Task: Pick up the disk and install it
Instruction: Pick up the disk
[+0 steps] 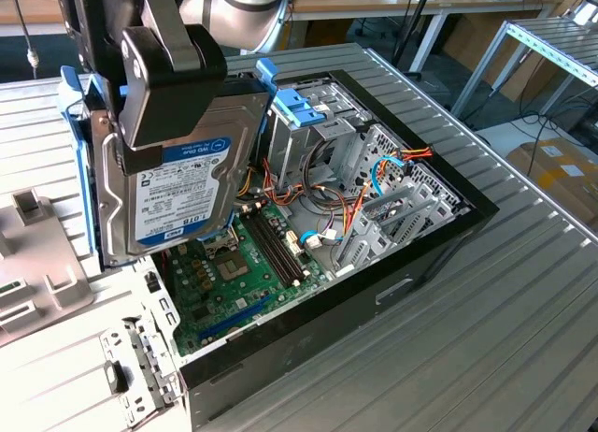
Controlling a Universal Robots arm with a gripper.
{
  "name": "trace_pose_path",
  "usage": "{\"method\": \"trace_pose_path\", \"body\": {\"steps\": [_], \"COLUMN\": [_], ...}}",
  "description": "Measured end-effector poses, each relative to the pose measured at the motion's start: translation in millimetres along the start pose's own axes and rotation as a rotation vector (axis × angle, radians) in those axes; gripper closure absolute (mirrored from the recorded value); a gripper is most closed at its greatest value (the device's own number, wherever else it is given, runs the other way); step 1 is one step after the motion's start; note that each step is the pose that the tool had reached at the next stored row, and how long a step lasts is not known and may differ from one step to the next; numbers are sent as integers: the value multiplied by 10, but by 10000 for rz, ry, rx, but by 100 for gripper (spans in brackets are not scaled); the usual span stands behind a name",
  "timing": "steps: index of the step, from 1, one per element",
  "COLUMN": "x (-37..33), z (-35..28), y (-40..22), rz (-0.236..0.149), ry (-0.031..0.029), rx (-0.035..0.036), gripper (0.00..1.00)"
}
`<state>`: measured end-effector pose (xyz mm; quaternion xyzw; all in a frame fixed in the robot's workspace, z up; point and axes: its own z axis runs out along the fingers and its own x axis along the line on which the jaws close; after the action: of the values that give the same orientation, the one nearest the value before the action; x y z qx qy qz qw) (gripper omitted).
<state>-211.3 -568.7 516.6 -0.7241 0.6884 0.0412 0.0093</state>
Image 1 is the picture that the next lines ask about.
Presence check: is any hard disk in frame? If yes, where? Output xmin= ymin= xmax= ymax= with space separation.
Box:
xmin=56 ymin=57 xmax=280 ymax=270

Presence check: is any long blue SATA wire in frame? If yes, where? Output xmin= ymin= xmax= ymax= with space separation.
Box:
xmin=370 ymin=154 xmax=406 ymax=200

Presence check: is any orange red power wire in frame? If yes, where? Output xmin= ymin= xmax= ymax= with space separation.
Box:
xmin=343 ymin=145 xmax=434 ymax=239

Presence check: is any metal disk bay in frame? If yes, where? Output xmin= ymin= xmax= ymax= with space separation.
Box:
xmin=334 ymin=177 xmax=471 ymax=278

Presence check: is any black wrist webcam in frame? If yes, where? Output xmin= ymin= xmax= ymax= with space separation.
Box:
xmin=116 ymin=0 xmax=229 ymax=177

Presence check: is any blue plastic drive latch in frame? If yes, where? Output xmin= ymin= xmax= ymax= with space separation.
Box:
xmin=274 ymin=89 xmax=328 ymax=129

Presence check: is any metal optical drive cage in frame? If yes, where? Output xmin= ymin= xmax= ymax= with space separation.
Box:
xmin=261 ymin=81 xmax=370 ymax=194

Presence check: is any grey parts rack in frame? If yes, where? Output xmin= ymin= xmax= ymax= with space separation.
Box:
xmin=0 ymin=187 xmax=96 ymax=348

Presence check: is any metal socket cover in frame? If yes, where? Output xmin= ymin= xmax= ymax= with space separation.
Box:
xmin=200 ymin=230 xmax=238 ymax=259

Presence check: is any CPU socket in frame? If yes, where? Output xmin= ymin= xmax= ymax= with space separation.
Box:
xmin=212 ymin=250 xmax=251 ymax=284

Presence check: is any black RAM slot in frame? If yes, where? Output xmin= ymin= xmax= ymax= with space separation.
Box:
xmin=241 ymin=209 xmax=299 ymax=288
xmin=252 ymin=203 xmax=310 ymax=280
xmin=247 ymin=205 xmax=304 ymax=285
xmin=259 ymin=201 xmax=315 ymax=277

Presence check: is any green motherboard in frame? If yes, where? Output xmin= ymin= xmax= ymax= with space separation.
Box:
xmin=163 ymin=211 xmax=335 ymax=358

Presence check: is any black tripod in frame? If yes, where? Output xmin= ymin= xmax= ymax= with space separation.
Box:
xmin=392 ymin=0 xmax=438 ymax=76

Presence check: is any blue expansion slot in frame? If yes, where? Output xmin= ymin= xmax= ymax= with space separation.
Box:
xmin=195 ymin=295 xmax=272 ymax=345

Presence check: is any open black PC case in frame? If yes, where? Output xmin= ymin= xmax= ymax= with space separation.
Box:
xmin=99 ymin=69 xmax=500 ymax=432

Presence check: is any large brown cardboard sheet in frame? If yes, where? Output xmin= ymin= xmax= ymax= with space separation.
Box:
xmin=441 ymin=15 xmax=564 ymax=104

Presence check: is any aluminium slat table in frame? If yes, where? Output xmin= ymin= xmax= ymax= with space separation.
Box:
xmin=450 ymin=18 xmax=598 ymax=120

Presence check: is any labelled cardboard box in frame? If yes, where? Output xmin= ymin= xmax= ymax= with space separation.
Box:
xmin=506 ymin=139 xmax=598 ymax=227

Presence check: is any black cable with silver plug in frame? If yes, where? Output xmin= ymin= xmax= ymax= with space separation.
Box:
xmin=7 ymin=0 xmax=42 ymax=80

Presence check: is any yellow orange wire bundle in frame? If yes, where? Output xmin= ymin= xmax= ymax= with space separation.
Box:
xmin=240 ymin=164 xmax=259 ymax=198

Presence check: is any orange black wire bundle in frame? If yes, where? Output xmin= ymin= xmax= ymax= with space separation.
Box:
xmin=261 ymin=158 xmax=349 ymax=218

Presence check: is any blue wire with white plug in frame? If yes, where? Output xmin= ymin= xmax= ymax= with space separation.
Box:
xmin=298 ymin=229 xmax=338 ymax=252

